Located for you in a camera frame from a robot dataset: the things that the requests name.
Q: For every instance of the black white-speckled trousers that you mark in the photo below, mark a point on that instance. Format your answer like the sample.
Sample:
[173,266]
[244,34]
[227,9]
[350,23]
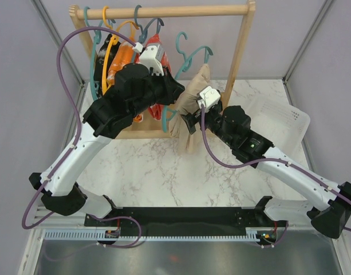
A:
[100,63]

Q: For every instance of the beige trousers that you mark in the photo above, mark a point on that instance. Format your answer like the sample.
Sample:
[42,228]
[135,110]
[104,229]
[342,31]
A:
[187,103]

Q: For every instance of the red white-speckled trousers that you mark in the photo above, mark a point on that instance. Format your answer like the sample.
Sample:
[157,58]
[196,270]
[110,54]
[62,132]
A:
[165,61]

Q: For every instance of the grey-blue hanger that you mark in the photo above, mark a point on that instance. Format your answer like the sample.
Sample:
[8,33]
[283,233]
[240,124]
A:
[143,37]

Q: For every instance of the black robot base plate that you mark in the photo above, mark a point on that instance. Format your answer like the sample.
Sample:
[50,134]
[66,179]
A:
[188,220]

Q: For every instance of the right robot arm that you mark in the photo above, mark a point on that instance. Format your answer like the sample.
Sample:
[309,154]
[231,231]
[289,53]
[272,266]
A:
[326,205]

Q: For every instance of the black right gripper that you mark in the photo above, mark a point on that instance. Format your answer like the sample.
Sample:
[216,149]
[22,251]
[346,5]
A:
[192,118]

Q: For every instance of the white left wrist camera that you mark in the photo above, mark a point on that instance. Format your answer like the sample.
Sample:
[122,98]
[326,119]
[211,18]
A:
[151,58]

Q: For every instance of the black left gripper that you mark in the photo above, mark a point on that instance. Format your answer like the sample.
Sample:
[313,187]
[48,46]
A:
[173,88]

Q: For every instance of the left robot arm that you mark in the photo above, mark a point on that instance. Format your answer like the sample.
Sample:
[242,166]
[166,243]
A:
[135,90]

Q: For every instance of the orange white-speckled trousers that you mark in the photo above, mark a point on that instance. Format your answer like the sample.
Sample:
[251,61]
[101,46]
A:
[123,56]

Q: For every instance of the yellow hanger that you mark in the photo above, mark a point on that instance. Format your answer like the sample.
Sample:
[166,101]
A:
[104,71]

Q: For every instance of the white slotted cable duct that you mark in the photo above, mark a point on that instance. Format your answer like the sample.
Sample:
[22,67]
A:
[119,235]

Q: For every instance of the teal hanger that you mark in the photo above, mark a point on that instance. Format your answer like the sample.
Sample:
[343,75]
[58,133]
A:
[94,85]
[167,113]

